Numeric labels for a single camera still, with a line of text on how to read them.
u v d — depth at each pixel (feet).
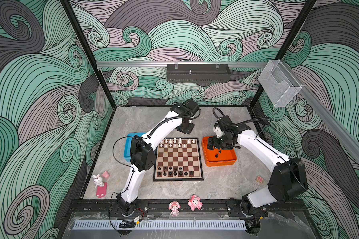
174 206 2.34
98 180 2.48
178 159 2.95
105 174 2.74
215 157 3.03
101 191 2.56
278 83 2.63
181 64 3.09
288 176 1.36
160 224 2.29
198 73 3.18
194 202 2.38
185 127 2.50
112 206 2.42
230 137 1.97
